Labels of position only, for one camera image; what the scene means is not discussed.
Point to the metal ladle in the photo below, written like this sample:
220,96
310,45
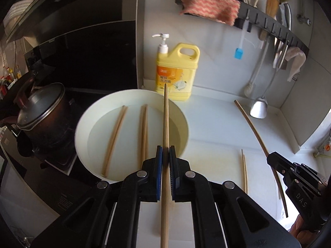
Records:
258,109

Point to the yellow detergent pump bottle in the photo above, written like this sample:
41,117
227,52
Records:
175,77

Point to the gas valve with red knob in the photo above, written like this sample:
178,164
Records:
327,147

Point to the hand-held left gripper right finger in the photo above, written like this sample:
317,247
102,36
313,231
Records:
172,173

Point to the white cutting board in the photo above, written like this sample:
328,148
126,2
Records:
219,165

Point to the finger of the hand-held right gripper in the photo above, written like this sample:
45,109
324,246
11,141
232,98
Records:
309,174
280,164

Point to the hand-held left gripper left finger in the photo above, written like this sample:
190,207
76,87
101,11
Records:
159,173

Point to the person's right hand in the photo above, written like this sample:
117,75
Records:
300,228

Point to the white round basin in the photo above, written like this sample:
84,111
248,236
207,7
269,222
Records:
85,134

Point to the metal wall tap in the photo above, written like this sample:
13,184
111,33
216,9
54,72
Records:
304,19

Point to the blue silicone brush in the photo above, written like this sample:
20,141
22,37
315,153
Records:
239,53

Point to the dark cooking pot with lid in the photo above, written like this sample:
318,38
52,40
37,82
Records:
44,118

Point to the red patterned cloth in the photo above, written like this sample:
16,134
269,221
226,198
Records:
209,5

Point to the white plastic colander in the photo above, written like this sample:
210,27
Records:
19,11

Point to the black range hood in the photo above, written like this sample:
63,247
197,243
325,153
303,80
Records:
77,10

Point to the hanging metal utensil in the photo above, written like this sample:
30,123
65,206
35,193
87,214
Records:
280,54

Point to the black wall hook rail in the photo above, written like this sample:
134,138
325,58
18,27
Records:
261,18

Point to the beige hanging cloth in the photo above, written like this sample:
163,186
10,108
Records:
296,62

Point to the wooden spatula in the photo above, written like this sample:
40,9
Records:
271,5

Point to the row of seasoning bottles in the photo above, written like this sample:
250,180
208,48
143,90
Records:
9,80

